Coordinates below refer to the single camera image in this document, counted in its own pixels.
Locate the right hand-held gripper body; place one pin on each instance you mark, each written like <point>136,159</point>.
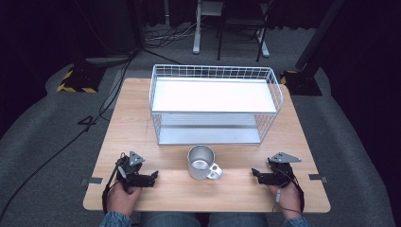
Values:
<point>279,176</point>

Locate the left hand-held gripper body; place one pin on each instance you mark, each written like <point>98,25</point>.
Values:
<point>130,174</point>

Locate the person's left hand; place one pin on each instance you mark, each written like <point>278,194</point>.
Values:
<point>121,200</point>

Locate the person's right hand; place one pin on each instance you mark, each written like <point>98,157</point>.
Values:
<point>289,201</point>

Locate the grey tape strip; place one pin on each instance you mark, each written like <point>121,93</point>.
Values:
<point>317,177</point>
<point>95,180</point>

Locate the silver metal cup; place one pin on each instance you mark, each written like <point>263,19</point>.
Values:
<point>200,164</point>

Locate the person's legs in jeans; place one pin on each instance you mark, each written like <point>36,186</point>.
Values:
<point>203,220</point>

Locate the white metal stand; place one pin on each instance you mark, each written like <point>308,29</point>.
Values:
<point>197,38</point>

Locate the black slanted pole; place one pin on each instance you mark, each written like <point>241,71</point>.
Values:
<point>318,34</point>

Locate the black yellow striped base plate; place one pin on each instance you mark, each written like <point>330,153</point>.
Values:
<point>301,83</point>
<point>80,80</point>

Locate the black metal chair frame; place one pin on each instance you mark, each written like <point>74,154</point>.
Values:
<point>244,22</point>

